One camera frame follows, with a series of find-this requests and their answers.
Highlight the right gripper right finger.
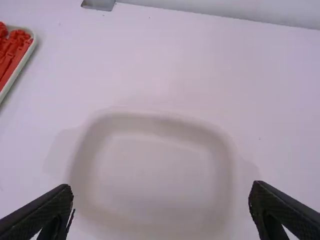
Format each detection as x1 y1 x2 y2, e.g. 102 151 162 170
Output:
248 179 320 240

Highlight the row of orange cable ties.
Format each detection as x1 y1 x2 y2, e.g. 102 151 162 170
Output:
0 21 33 87

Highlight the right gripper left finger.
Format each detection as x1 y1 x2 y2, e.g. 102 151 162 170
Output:
0 183 75 240

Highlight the pale tray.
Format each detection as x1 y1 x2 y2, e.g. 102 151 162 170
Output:
0 21 38 106

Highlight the white dish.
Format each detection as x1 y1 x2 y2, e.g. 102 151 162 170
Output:
43 106 261 238

